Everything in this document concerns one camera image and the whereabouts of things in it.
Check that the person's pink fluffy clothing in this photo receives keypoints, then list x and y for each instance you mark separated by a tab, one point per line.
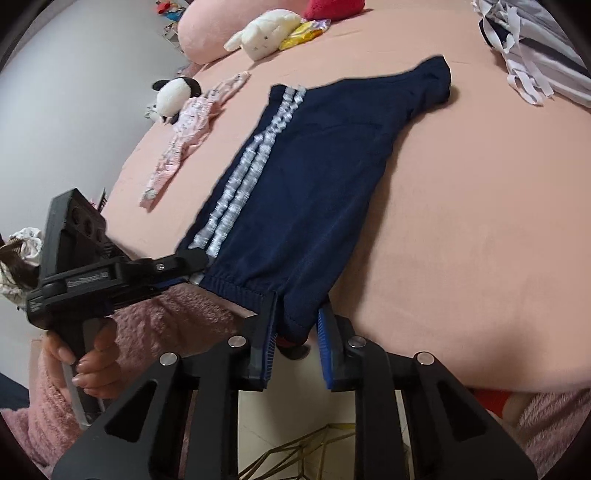
184	318

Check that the panda plush toy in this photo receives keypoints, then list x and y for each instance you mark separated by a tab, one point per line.
173	99

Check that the navy blue pants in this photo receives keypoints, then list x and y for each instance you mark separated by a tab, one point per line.
314	184

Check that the colourful small toys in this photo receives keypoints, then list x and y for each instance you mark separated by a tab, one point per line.
168	10

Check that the pile of striped clothes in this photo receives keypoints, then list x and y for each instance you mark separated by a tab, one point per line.
545	50

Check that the yellow snack packet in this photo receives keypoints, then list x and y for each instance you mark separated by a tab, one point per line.
304	33

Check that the red plush toy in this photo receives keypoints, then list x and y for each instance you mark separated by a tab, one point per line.
334	9

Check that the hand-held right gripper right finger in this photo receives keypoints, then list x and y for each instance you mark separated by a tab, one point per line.
325	350

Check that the person's left forearm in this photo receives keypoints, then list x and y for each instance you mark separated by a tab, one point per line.
46	415

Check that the brown furry item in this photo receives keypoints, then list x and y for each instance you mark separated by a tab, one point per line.
16	272

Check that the pink bed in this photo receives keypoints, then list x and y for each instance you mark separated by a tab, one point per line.
461	230

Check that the red soft object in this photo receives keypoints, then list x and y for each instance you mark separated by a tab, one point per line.
489	401

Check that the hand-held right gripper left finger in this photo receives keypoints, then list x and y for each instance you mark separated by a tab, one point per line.
270	350

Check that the pink patterned garment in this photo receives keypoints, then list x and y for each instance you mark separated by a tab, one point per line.
189	129

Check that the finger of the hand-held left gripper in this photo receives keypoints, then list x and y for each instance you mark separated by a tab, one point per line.
175	265
166	286

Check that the pink pillow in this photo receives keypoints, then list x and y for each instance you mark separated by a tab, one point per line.
203	32

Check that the white plush toy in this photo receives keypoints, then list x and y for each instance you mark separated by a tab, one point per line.
263	32

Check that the person's left hand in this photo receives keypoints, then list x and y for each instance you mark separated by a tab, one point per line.
99	369

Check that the white cloth pile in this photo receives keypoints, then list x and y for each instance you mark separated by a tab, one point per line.
30	244

